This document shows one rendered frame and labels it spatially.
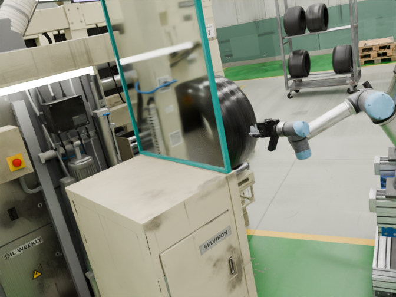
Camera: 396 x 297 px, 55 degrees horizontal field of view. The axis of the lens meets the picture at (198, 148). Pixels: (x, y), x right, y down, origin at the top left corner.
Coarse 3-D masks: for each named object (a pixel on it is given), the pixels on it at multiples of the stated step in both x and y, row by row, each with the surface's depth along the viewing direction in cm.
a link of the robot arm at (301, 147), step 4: (300, 140) 182; (304, 140) 183; (292, 144) 187; (296, 144) 184; (300, 144) 183; (304, 144) 183; (308, 144) 185; (296, 148) 185; (300, 148) 184; (304, 148) 184; (308, 148) 185; (296, 152) 186; (300, 152) 185; (304, 152) 184; (308, 152) 185; (296, 156) 188; (300, 156) 186; (304, 156) 185; (308, 156) 185
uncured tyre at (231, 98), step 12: (216, 84) 208; (228, 84) 210; (228, 96) 204; (240, 96) 208; (228, 108) 200; (240, 108) 205; (252, 108) 211; (228, 120) 199; (240, 120) 203; (252, 120) 209; (228, 132) 199; (240, 132) 204; (228, 144) 202; (240, 144) 206; (252, 144) 214; (240, 156) 212
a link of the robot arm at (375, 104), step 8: (360, 96) 184; (368, 96) 177; (376, 96) 173; (384, 96) 172; (360, 104) 183; (368, 104) 175; (376, 104) 173; (384, 104) 173; (392, 104) 173; (368, 112) 176; (376, 112) 174; (384, 112) 174; (392, 112) 173; (376, 120) 179; (384, 120) 176; (392, 120) 178; (384, 128) 181; (392, 128) 179; (392, 136) 181
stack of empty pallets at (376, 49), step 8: (368, 40) 1005; (392, 40) 921; (360, 48) 923; (368, 48) 970; (376, 48) 910; (384, 48) 921; (392, 48) 896; (360, 56) 935; (368, 56) 950; (376, 56) 914; (384, 56) 908; (392, 56) 900
